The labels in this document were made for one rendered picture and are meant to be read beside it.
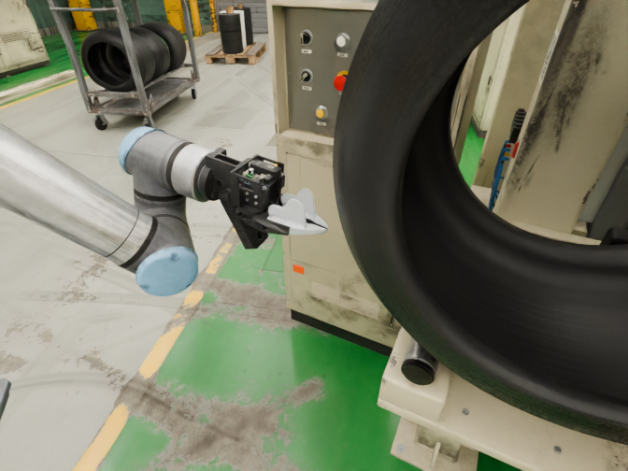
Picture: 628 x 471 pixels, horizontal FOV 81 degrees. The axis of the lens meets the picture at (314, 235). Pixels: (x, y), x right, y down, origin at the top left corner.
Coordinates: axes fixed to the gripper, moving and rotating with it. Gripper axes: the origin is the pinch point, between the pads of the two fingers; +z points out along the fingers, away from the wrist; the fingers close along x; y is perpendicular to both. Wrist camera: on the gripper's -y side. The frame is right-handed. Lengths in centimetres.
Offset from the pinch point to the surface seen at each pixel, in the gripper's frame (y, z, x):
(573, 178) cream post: 8.4, 33.5, 26.9
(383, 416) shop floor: -99, 24, 31
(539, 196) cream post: 3.6, 30.4, 26.9
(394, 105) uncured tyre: 25.5, 9.3, -11.9
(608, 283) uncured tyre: -1.0, 42.5, 14.9
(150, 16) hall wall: -167, -773, 705
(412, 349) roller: -7.0, 19.1, -7.8
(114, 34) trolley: -52, -290, 204
